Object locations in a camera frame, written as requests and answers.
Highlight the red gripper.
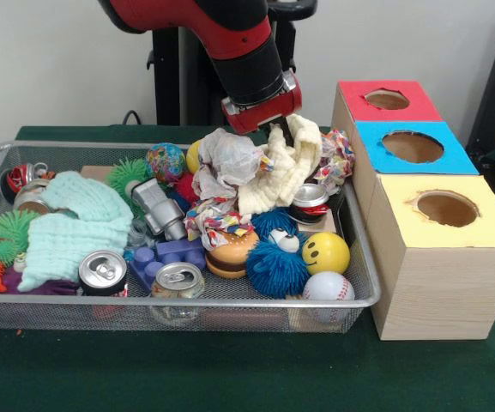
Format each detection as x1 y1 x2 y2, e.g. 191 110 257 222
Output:
223 88 304 148

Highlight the cream knitted cloth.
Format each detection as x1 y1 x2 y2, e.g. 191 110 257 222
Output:
237 113 324 215

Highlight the colourful confetti print paper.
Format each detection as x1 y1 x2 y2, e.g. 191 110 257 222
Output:
184 196 256 253
314 128 355 194
191 127 274 202

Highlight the mint green knitted cloth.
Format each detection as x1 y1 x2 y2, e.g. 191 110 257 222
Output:
40 170 135 224
17 213 133 293

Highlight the shallow clear mesh bin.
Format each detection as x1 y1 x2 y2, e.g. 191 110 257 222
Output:
0 140 382 334

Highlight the wooden box with three holes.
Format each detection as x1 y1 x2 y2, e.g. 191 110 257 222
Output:
329 79 495 341

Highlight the yellow smiley ball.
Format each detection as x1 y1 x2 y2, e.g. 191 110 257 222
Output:
301 232 351 276

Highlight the blue spiky toy with eyes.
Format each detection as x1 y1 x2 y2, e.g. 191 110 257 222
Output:
246 229 312 300

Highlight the white baseball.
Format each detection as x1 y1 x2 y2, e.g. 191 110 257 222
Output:
301 270 355 301

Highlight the silver topped pale can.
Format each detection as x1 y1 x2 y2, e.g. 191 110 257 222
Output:
150 261 206 300

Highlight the silver topped dark can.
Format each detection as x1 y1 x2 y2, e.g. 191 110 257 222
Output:
78 250 129 297

